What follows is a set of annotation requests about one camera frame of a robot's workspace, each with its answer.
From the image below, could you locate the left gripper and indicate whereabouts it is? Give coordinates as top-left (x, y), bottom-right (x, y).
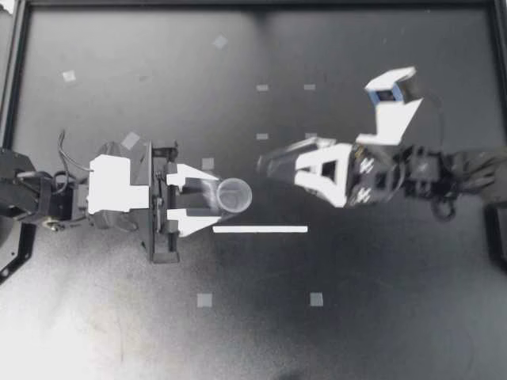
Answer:
top-left (91, 138), bottom-right (224, 264)

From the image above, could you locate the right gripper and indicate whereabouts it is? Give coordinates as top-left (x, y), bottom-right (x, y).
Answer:
top-left (256, 135), bottom-right (403, 209)

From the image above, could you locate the clear plastic cup with lid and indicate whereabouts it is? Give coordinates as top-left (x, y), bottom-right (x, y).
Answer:
top-left (215, 177), bottom-right (254, 214)

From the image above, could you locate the black camera cable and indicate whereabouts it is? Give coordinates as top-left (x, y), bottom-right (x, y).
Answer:
top-left (57, 129), bottom-right (93, 173)

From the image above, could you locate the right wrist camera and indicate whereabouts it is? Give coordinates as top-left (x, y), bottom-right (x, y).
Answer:
top-left (356, 66), bottom-right (425, 147)

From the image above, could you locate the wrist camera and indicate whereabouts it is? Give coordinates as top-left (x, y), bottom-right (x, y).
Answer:
top-left (87, 154), bottom-right (154, 215)
top-left (356, 66), bottom-right (425, 147)

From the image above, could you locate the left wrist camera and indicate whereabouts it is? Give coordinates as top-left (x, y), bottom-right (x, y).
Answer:
top-left (87, 154), bottom-right (154, 215)

